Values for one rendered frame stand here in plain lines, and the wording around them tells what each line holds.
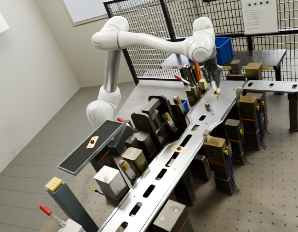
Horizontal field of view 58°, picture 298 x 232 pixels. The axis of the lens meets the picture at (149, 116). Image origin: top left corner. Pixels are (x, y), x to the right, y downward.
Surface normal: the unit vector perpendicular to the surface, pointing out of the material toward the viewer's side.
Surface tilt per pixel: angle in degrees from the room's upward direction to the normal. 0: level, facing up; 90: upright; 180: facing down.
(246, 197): 0
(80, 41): 90
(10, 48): 90
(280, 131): 0
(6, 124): 90
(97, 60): 90
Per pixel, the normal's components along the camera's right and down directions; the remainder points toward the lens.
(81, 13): -0.33, 0.62
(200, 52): -0.10, 0.62
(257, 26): -0.56, 0.61
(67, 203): 0.77, 0.12
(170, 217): -0.31, -0.79
